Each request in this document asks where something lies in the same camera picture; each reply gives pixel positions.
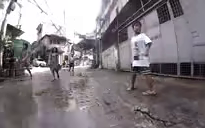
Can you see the green shelter with plants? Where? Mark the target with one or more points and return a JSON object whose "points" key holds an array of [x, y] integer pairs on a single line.
{"points": [[13, 53]]}

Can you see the grey concrete road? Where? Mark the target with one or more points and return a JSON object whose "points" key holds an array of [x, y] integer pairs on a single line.
{"points": [[90, 100]]}

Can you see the pale multi-storey building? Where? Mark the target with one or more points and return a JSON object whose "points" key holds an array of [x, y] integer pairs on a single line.
{"points": [[53, 43]]}

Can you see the grey walled building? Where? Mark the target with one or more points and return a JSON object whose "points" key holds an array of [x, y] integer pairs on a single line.
{"points": [[170, 36]]}

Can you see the white car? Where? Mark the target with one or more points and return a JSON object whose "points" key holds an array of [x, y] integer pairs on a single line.
{"points": [[39, 62]]}

